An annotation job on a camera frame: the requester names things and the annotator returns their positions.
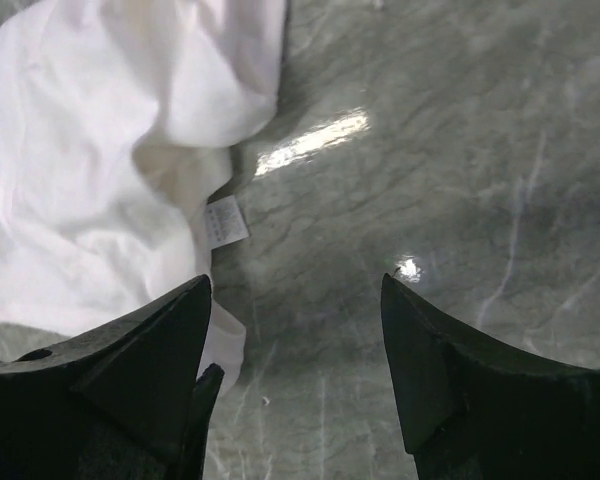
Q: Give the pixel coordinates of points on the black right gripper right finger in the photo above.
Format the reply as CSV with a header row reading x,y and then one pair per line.
x,y
473,407

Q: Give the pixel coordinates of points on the white t shirt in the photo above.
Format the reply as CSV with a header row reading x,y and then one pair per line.
x,y
116,123

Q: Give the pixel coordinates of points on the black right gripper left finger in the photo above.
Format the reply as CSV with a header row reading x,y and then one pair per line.
x,y
127,400

